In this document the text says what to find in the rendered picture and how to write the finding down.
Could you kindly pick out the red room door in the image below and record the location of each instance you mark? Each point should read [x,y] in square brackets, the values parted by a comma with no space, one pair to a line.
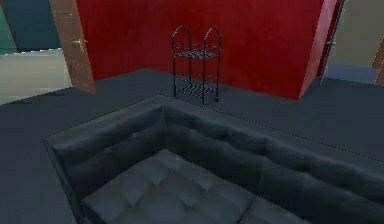
[318,50]

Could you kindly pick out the dark grey tufted sofa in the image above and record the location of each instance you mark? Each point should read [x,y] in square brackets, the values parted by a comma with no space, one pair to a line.
[206,166]

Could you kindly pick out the brown wooden room door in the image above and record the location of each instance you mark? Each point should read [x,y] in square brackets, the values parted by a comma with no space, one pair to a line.
[75,46]

